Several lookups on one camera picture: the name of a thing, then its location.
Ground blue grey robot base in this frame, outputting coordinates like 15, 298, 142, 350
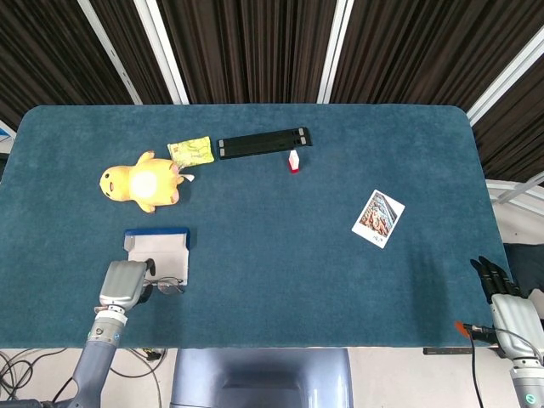
169, 348, 354, 408

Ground blue rectangular box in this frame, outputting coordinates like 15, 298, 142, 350
123, 228, 197, 286

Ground black floor cable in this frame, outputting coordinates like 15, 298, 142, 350
0, 348, 77, 403

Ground wire-frame eyeglasses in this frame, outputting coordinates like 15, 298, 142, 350
142, 275, 186, 297

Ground white metal post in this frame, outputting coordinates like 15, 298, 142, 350
133, 0, 190, 105
77, 0, 144, 105
316, 0, 355, 105
465, 29, 544, 127

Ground yellow green snack packet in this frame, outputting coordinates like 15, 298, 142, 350
167, 135, 215, 167

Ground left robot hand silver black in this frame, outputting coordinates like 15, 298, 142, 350
98, 258, 156, 309

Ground white metal frame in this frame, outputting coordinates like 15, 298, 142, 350
485, 178, 544, 214

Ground dark brown curtain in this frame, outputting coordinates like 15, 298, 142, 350
0, 0, 544, 184

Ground dark bag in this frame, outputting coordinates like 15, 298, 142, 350
503, 242, 544, 307

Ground yellow plush toy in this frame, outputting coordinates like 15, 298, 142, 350
99, 150, 196, 214

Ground white bordered photo card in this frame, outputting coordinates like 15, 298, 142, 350
351, 189, 406, 250

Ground black cable with orange plug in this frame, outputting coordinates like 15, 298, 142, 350
453, 320, 497, 408

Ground beige floor cable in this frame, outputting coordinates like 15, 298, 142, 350
109, 348, 167, 380

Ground teal table cloth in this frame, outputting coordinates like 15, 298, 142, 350
0, 105, 513, 351

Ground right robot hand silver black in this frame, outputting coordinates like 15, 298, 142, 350
469, 254, 541, 362

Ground black metal bar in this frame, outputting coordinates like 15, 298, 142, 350
422, 347, 499, 356

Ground black flat bar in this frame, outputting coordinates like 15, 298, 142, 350
217, 126, 315, 161

